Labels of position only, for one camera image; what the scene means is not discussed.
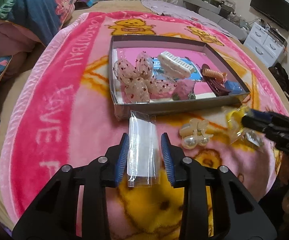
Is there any yellow item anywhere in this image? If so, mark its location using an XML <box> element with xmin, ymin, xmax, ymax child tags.
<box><xmin>225</xmin><ymin>106</ymin><xmax>264</xmax><ymax>150</ymax></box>

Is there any blue square hair clip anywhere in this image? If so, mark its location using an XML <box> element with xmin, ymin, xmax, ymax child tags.
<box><xmin>224</xmin><ymin>80</ymin><xmax>244</xmax><ymax>95</ymax></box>

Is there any orange spiral hair tie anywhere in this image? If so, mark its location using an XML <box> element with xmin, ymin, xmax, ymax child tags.
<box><xmin>201</xmin><ymin>68</ymin><xmax>228</xmax><ymax>81</ymax></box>

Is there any clear plastic packet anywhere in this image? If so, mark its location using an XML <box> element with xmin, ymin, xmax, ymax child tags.
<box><xmin>127</xmin><ymin>111</ymin><xmax>160</xmax><ymax>187</ymax></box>

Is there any pink pompom hair clip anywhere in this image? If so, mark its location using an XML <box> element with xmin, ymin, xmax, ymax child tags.
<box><xmin>172</xmin><ymin>79</ymin><xmax>196</xmax><ymax>101</ymax></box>

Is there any white claw hair clip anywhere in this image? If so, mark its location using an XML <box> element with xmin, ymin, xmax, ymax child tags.
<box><xmin>158</xmin><ymin>51</ymin><xmax>195</xmax><ymax>79</ymax></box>

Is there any white drawer cabinet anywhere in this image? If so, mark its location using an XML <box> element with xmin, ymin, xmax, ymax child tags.
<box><xmin>244</xmin><ymin>22</ymin><xmax>287</xmax><ymax>68</ymax></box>

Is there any pearl butterfly hair clip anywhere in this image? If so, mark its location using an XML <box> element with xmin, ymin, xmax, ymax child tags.
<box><xmin>179</xmin><ymin>118</ymin><xmax>213</xmax><ymax>150</ymax></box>

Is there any pink bear fleece blanket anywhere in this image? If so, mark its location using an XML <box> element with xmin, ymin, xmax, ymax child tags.
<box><xmin>0</xmin><ymin>11</ymin><xmax>288</xmax><ymax>239</ymax></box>

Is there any black flat television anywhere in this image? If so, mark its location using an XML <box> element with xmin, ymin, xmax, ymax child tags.
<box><xmin>250</xmin><ymin>0</ymin><xmax>289</xmax><ymax>31</ymax></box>

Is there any grey cluttered desk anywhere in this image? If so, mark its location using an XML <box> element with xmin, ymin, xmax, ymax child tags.
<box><xmin>183</xmin><ymin>0</ymin><xmax>248</xmax><ymax>43</ymax></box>

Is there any shallow cardboard tray box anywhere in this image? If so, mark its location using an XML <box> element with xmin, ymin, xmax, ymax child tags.
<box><xmin>109</xmin><ymin>35</ymin><xmax>250</xmax><ymax>120</ymax></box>

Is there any speckled sheer bow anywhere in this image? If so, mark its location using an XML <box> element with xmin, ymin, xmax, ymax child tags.
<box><xmin>112</xmin><ymin>51</ymin><xmax>177</xmax><ymax>103</ymax></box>

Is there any lavender sheet on bed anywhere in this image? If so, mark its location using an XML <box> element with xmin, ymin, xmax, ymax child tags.
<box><xmin>141</xmin><ymin>0</ymin><xmax>237</xmax><ymax>40</ymax></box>

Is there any floral navy pink duvet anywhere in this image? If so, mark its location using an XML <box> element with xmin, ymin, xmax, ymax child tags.
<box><xmin>0</xmin><ymin>0</ymin><xmax>76</xmax><ymax>82</ymax></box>

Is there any purple striped pillow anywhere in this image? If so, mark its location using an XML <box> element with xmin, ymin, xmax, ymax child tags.
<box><xmin>74</xmin><ymin>0</ymin><xmax>99</xmax><ymax>10</ymax></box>

